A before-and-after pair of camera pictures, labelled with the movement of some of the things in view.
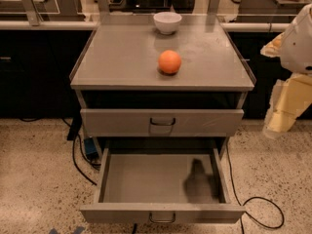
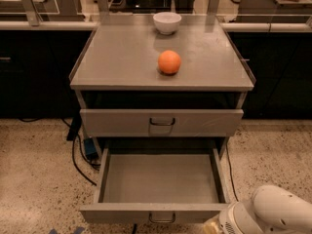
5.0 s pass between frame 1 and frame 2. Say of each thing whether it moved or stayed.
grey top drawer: stayed
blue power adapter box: stayed
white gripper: moved
